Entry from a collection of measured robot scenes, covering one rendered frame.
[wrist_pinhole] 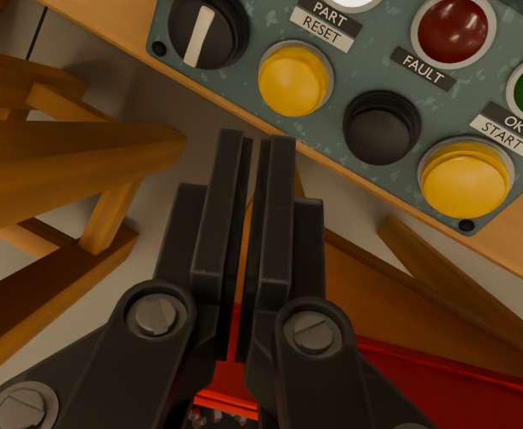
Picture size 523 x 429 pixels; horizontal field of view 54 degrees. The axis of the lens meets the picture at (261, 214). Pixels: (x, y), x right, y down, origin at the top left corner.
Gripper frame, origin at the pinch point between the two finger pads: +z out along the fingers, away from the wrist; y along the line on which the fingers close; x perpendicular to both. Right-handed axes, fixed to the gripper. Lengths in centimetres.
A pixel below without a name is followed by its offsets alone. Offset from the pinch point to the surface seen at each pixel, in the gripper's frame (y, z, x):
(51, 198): -19.6, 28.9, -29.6
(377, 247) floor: 29, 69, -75
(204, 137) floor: -11, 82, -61
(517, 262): 11.6, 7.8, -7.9
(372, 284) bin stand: 8.3, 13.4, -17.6
